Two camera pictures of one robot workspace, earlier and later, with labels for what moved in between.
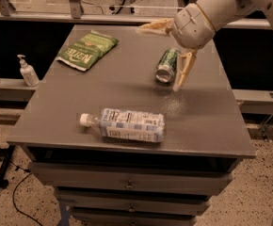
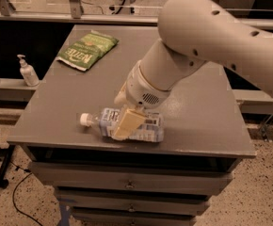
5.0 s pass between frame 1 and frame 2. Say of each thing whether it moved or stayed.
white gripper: moved
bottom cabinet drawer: stayed
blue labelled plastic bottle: stayed
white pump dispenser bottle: stayed
